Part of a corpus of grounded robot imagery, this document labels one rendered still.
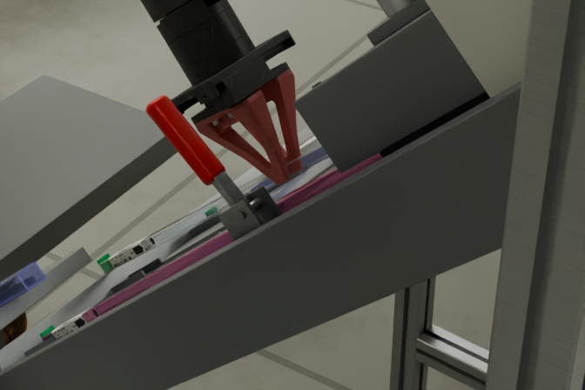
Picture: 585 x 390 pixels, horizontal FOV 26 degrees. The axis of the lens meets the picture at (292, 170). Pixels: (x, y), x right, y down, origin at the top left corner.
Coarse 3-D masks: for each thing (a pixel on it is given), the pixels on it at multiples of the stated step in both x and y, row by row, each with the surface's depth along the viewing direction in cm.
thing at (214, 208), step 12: (300, 156) 96; (312, 156) 95; (324, 156) 94; (288, 168) 97; (300, 168) 96; (252, 180) 102; (264, 180) 100; (216, 204) 105; (192, 216) 108; (204, 216) 107; (168, 228) 111; (180, 228) 110; (144, 240) 114; (156, 240) 113; (168, 240) 112; (108, 264) 119
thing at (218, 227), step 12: (312, 168) 113; (324, 168) 114; (288, 180) 114; (300, 180) 112; (276, 192) 110; (288, 192) 111; (216, 216) 122; (204, 228) 125; (216, 228) 117; (192, 240) 122; (204, 240) 107; (180, 252) 114; (156, 264) 117; (132, 276) 116; (144, 276) 115; (120, 288) 118; (36, 348) 110
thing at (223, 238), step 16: (368, 160) 75; (320, 176) 79; (336, 176) 77; (304, 192) 80; (288, 208) 82; (208, 240) 90; (224, 240) 87; (192, 256) 90; (160, 272) 94; (176, 272) 93; (128, 288) 98; (144, 288) 96; (112, 304) 100; (80, 320) 104; (48, 336) 109
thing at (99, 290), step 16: (240, 176) 133; (256, 176) 134; (176, 240) 125; (144, 256) 123; (160, 256) 124; (112, 272) 120; (128, 272) 121; (96, 288) 118; (64, 304) 116; (80, 304) 117; (96, 304) 118; (48, 320) 115; (64, 320) 115; (32, 336) 113; (0, 352) 111; (16, 352) 112
